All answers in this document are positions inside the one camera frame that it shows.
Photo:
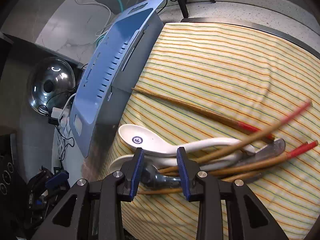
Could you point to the blue plastic utensil tray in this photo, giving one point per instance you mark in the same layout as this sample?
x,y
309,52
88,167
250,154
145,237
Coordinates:
x,y
105,67

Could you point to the steel pot lid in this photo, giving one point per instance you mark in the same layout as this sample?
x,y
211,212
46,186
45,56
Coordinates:
x,y
50,85

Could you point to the white power adapter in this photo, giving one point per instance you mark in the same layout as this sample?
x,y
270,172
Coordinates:
x,y
57,112

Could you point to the white ceramic spoon blue emblem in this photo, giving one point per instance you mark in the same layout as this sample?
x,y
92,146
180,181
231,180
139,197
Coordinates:
x,y
150,140

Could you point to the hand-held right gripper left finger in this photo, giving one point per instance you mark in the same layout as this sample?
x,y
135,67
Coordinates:
x,y
136,173

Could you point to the plain white ceramic spoon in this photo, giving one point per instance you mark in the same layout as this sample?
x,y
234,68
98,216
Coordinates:
x,y
120,161

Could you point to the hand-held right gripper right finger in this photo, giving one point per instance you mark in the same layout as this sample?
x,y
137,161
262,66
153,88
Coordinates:
x,y
183,176

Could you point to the metal spoon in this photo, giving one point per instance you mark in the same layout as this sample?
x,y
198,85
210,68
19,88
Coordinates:
x,y
160,180

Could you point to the red-tipped wooden chopstick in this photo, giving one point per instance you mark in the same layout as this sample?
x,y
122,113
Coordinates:
x,y
190,106
262,132
275,158
160,191

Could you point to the dark appliance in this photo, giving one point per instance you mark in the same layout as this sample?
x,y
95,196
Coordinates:
x,y
10,170

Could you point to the yellow striped cloth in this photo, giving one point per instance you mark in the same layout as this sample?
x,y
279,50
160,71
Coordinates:
x,y
212,67

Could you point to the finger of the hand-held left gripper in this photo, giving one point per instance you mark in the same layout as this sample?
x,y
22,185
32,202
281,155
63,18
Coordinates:
x,y
58,179

